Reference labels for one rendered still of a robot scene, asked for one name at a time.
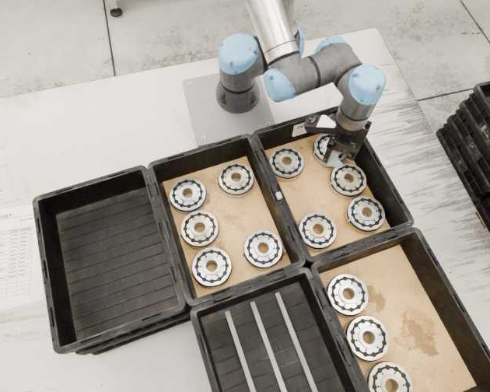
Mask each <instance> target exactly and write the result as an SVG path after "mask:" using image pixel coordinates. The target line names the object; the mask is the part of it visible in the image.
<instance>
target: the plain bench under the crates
mask: <svg viewBox="0 0 490 392"><path fill-rule="evenodd" d="M336 35H338V36H340V37H342V38H343V39H344V40H345V41H346V42H347V43H348V44H349V45H350V46H351V48H352V50H353V51H354V53H355V54H356V56H357V57H358V58H359V60H360V61H361V62H362V63H363V64H371V65H375V66H376V67H377V68H381V69H382V70H383V72H384V74H385V76H386V78H387V83H386V85H385V88H384V90H383V95H382V96H381V98H380V100H379V101H378V102H377V104H376V106H375V108H374V110H373V112H372V113H371V115H370V117H369V120H368V121H371V122H372V124H371V126H370V129H369V132H368V134H367V136H366V137H367V138H368V140H369V142H370V144H371V146H372V147H373V149H374V151H375V152H376V154H377V156H378V157H379V159H380V161H381V163H382V164H383V166H384V168H385V170H386V171H387V173H388V175H389V177H390V178H391V180H392V181H393V183H394V186H395V187H396V188H397V191H398V192H399V194H400V196H401V197H402V199H403V201H404V203H405V204H406V206H407V207H408V210H409V212H410V213H411V215H412V216H413V218H414V221H415V222H414V225H413V226H412V227H416V228H418V229H420V230H421V232H422V234H423V236H424V237H425V239H426V241H427V242H428V244H429V246H430V247H431V249H432V251H433V253H434V254H435V256H436V258H437V260H438V262H439V263H440V265H441V267H442V268H443V270H444V271H445V273H446V276H447V277H448V279H449V280H450V282H451V284H452V286H453V287H454V289H455V291H456V292H457V295H458V296H459V297H460V300H461V302H462V303H463V305H464V306H465V308H466V310H467V312H468V313H469V315H470V317H471V319H472V320H473V321H474V324H475V326H476V327H477V329H478V331H479V332H480V334H481V336H482V337H483V339H484V341H485V343H486V345H487V346H488V348H489V350H490V233H489V231H488V229H487V227H486V226H485V224H484V222H483V220H482V218H481V216H480V215H479V213H478V211H477V209H476V208H475V206H474V203H473V202H472V200H471V198H470V196H469V194H468V193H467V191H466V189H465V187H464V185H463V184H462V182H461V180H460V178H459V177H458V175H457V172H456V170H455V169H454V168H453V165H452V163H451V162H450V160H449V158H448V156H447V154H446V153H445V151H444V149H443V147H442V146H441V144H440V142H439V139H438V138H437V137H436V134H435V132H434V131H433V129H432V127H431V125H430V123H429V121H428V120H427V118H426V116H425V114H424V112H423V111H422V109H421V107H420V105H419V104H418V101H417V100H416V98H415V96H414V94H413V92H412V91H411V88H410V87H409V85H408V83H407V81H406V79H405V78H404V76H403V74H402V72H401V70H400V69H399V67H398V65H397V63H396V61H395V60H394V57H393V55H392V54H391V52H390V50H389V48H388V46H387V45H386V43H385V41H384V39H383V38H382V36H381V34H380V32H379V30H378V29H377V28H374V27H373V28H369V29H364V30H356V31H352V32H348V33H340V34H336ZM218 58H219V57H216V58H208V59H204V60H199V61H192V62H187V63H183V64H178V65H171V66H166V67H162V68H154V69H150V70H145V71H141V72H133V73H129V74H125V75H117V76H113V77H109V78H104V79H97V80H92V81H88V82H80V83H76V84H71V85H67V86H59V87H55V88H50V89H43V90H38V91H34V92H30V93H22V94H18V95H14V96H6V97H2V98H0V209H4V208H14V207H19V206H24V205H31V204H32V202H33V199H34V198H35V197H36V196H38V195H41V194H45V193H48V192H51V191H56V190H58V189H61V188H64V187H68V186H72V185H74V184H79V183H82V182H84V181H88V180H92V179H95V178H97V177H102V176H105V175H107V174H111V173H115V172H118V171H121V170H126V169H128V168H131V167H134V166H139V165H143V166H145V167H146V168H147V167H148V164H149V163H150V162H152V161H154V160H158V159H162V158H165V157H167V156H172V155H175V154H177V153H181V152H185V151H188V150H191V149H196V148H197V147H198V145H197V142H196V138H195V134H194V129H193V125H192V122H191V116H190V112H189V109H188V105H187V100H186V96H185V93H184V86H183V82H182V80H185V79H192V78H196V77H200V76H204V75H212V74H216V73H219V62H218ZM263 77H264V75H260V78H261V82H262V85H263V87H264V80H263ZM264 92H265V95H266V97H267V100H268V104H269V107H270V109H271V113H272V116H273V118H274V121H275V124H278V123H282V122H284V121H289V120H292V119H294V118H298V117H302V116H305V115H307V114H312V113H315V112H317V111H321V110H325V109H328V108H331V107H336V106H338V105H340V104H341V101H342V98H343V96H342V95H341V93H340V92H339V90H337V88H336V87H335V85H334V83H330V84H328V85H325V86H322V87H320V88H318V89H314V90H311V91H309V92H307V93H304V94H302V95H299V96H296V97H295V98H294V99H289V100H285V101H282V102H280V103H276V102H274V101H272V100H271V99H270V98H269V96H268V94H267V93H266V90H265V87H264ZM147 169H148V168H147ZM42 286H43V297H44V298H43V299H40V300H37V301H34V302H31V303H26V304H23V305H20V306H14V307H12V308H8V309H5V310H0V392H212V389H211V387H210V384H209V381H208V376H207V373H206V370H205V365H204V363H203V359H202V357H201V352H200V349H199V346H198V341H197V338H196V335H195V332H194V328H193V325H192V322H191V320H190V321H188V322H185V323H183V324H179V325H177V326H175V327H171V328H169V329H166V330H164V331H160V332H158V333H155V334H152V335H149V336H148V337H145V338H141V339H139V340H137V341H133V342H131V343H128V344H126V345H122V346H120V347H118V348H114V349H112V350H110V351H107V352H104V353H101V354H99V355H93V354H88V355H77V354H76V353H74V352H71V353H68V354H66V355H64V354H58V353H56V352H55V351H54V349H53V345H52V340H51V329H50V324H49V318H48V312H47V303H46V297H45V291H44V281H43V275H42Z"/></svg>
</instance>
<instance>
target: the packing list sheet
mask: <svg viewBox="0 0 490 392"><path fill-rule="evenodd" d="M43 298H44V297H43V286H42V274H41V264H40V254H39V248H38V242H37V232H36V226H35V221H34V215H33V205H24V206H19V207H14V208H4V209H0V310H5V309H8V308H12V307H14V306H20V305H23V304H26V303H31V302H34V301H37V300H40V299H43Z"/></svg>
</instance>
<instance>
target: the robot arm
mask: <svg viewBox="0 0 490 392"><path fill-rule="evenodd" d="M245 2H246V5H247V9H248V11H249V13H250V17H251V19H252V22H253V25H254V28H255V30H256V33H257V35H256V36H253V37H252V36H251V35H249V34H245V35H243V33H235V34H233V35H231V36H229V37H227V38H226V39H225V40H224V41H223V42H222V44H221V46H220V48H219V58H218V62H219V76H220V80H219V82H218V85H217V86H216V90H215V95H216V100H217V102H218V104H219V106H220V107H221V108H222V109H223V110H226V111H228V112H230V113H233V114H242V113H246V112H247V111H250V110H252V109H253V108H254V107H255V106H256V105H257V102H258V100H259V94H260V91H259V87H258V84H257V82H256V80H255V79H256V77H258V76H260V75H264V77H263V80H264V87H265V90H266V93H267V94H268V96H269V98H270V99H271V100H272V101H274V102H276V103H280V102H282V101H285V100H289V99H294V98H295V97H296V96H299V95H302V94H304V93H307V92H309V91H311V90H314V89H318V88H320V87H322V86H325V85H328V84H330V83H334V85H335V87H336V88H337V90H339V92H340V93H341V95H342V96H343V98H342V101H341V104H340V107H339V108H338V112H337V115H322V114H309V115H308V117H307V119H306V121H305V123H304V125H303V127H304V128H305V130H306V132H310V133H322V134H331V136H330V139H329V141H328V143H327V146H326V147H327V150H326V152H325V154H324V157H323V159H322V166H323V167H324V168H325V166H333V167H337V168H342V167H343V164H342V163H341V162H340V161H339V160H338V157H339V154H338V153H337V152H340V153H341V154H343V155H346V157H345V158H346V159H350V160H352V161H353V160H354V158H355V157H356V155H357V153H358V151H359V149H360V146H361V144H362V143H363V141H364V139H365V138H366V136H367V134H368V132H369V129H370V126H371V124H372V122H371V121H368V120H369V117H370V115H371V113H372V112H373V110H374V108H375V106H376V104H377V102H378V101H379V100H380V98H381V96H382V95H383V90H384V88H385V85H386V83H387V78H386V76H385V74H384V72H383V70H382V69H381V68H377V67H376V66H375V65H371V64H363V63H362V62H361V61H360V60H359V58H358V57H357V56H356V54H355V53H354V51H353V50H352V48H351V46H350V45H349V44H348V43H347V42H346V41H345V40H344V39H343V38H342V37H340V36H338V35H332V36H329V37H326V39H325V40H324V41H321V42H320V43H319V44H318V45H317V48H316V50H315V54H312V55H309V56H306V57H304V58H302V56H303V52H304V40H303V32H302V30H301V29H300V27H299V26H298V25H297V23H296V21H295V20H294V19H293V18H294V7H295V0H245ZM364 127H365V128H364ZM333 150H335V151H337V152H335V151H333ZM354 153H355V155H354ZM331 154H332V156H331ZM350 155H352V156H353V155H354V157H351V156H350Z"/></svg>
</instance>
